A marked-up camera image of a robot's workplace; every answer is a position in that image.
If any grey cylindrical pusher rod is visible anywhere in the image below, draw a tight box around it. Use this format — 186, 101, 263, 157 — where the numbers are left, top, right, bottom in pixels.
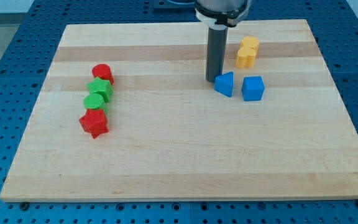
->
206, 26, 228, 83

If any yellow hexagon block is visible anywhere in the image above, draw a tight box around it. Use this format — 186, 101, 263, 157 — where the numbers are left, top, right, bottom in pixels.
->
240, 35, 260, 52

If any yellow heart block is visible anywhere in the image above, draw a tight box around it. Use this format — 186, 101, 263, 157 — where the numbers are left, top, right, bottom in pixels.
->
236, 47, 257, 68

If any blue triangle block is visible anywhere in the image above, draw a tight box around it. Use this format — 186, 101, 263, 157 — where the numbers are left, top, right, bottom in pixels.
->
214, 71, 234, 97

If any blue cube block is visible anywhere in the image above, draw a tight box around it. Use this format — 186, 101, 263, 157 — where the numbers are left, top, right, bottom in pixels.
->
241, 76, 265, 101

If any wooden board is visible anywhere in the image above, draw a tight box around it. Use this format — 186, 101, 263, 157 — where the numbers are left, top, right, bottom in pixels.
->
0, 19, 358, 202

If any red cylinder block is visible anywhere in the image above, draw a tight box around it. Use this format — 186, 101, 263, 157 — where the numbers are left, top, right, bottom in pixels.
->
91, 63, 114, 85

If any green star block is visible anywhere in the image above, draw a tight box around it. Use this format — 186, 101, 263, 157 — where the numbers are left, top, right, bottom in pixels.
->
86, 77, 114, 103

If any green cylinder block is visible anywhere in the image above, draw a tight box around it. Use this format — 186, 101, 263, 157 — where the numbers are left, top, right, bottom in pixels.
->
83, 93, 108, 114

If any red star block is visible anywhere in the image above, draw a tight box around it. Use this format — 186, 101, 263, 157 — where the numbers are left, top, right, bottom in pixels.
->
79, 109, 109, 139

